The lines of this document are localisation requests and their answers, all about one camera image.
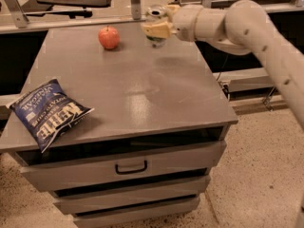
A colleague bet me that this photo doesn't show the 7up soda can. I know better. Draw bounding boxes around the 7up soda can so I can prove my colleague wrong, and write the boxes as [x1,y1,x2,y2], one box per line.
[142,5,168,48]

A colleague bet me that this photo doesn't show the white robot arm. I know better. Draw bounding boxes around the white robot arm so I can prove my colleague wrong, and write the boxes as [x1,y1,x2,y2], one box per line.
[142,0,304,128]

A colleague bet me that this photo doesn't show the red apple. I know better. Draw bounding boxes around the red apple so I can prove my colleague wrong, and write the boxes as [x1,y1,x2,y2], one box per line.
[98,26,120,49]

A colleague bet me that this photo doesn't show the black office chair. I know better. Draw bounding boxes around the black office chair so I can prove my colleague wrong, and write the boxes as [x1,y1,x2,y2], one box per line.
[4,0,112,20]

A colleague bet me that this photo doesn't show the grey drawer cabinet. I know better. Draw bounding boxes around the grey drawer cabinet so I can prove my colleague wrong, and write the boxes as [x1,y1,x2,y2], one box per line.
[1,23,238,219]

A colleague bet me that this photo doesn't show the top grey drawer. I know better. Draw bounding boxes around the top grey drawer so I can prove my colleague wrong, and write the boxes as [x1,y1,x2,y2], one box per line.
[21,141,226,192]

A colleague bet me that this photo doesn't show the grey drawer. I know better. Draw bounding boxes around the grey drawer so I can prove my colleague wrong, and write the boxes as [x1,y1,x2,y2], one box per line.
[54,175,210,214]
[21,141,226,192]
[73,195,200,228]

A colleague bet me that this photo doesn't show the blue kettle chips bag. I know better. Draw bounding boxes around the blue kettle chips bag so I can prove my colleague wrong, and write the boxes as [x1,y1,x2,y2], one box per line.
[7,78,93,153]

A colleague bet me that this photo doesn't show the middle grey drawer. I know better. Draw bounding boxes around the middle grey drawer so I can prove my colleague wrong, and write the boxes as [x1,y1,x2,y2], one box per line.
[54,175,210,214]

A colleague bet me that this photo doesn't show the bottom grey drawer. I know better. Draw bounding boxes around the bottom grey drawer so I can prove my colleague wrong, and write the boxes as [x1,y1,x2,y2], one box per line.
[73,195,200,228]

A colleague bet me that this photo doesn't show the black hanging cable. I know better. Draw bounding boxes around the black hanging cable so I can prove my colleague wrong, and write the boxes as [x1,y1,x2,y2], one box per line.
[215,52,230,81]

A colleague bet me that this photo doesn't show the black drawer handle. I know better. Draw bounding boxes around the black drawer handle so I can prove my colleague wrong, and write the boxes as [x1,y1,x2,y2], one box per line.
[115,161,148,175]

